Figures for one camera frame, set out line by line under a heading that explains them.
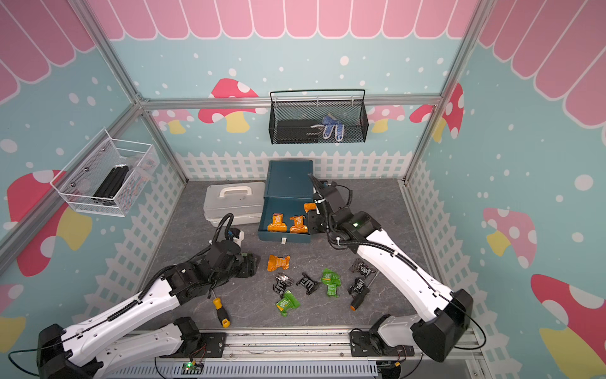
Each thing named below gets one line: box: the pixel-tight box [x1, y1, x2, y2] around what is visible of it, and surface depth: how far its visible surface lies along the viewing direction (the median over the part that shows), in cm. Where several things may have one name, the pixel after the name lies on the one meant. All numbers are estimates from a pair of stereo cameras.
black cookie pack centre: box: [295, 272, 322, 296], surface depth 87 cm
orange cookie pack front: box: [303, 202, 317, 214], surface depth 76 cm
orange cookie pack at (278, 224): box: [267, 213, 288, 233], surface depth 87 cm
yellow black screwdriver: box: [211, 290, 232, 329], surface depth 81 cm
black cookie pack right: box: [347, 277, 366, 298], surface depth 86 cm
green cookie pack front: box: [276, 290, 301, 318], surface depth 83 cm
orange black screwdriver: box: [349, 270, 381, 312], surface depth 84 cm
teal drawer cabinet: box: [258, 160, 314, 244], surface depth 92 cm
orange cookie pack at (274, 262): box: [266, 254, 292, 272], surface depth 93 cm
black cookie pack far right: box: [348, 257, 377, 278], surface depth 91 cm
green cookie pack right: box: [321, 267, 342, 298], surface depth 87 cm
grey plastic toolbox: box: [203, 181, 266, 227], surface depth 101 cm
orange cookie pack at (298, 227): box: [288, 214, 309, 234], surface depth 87 cm
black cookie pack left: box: [273, 273, 294, 299], surface depth 87 cm
